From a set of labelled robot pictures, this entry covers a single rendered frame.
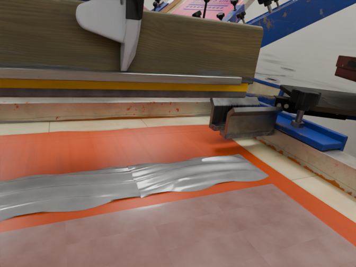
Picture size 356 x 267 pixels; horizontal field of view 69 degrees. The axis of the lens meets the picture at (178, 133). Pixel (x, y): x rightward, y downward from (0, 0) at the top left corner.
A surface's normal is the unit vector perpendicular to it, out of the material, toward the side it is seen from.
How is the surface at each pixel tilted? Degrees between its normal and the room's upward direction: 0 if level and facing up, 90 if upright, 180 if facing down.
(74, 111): 90
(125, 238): 0
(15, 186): 32
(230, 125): 90
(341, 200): 0
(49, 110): 90
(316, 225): 0
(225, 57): 91
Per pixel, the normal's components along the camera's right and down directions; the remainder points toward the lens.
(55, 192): 0.25, -0.58
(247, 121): 0.39, 0.37
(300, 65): -0.91, 0.06
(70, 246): 0.10, -0.93
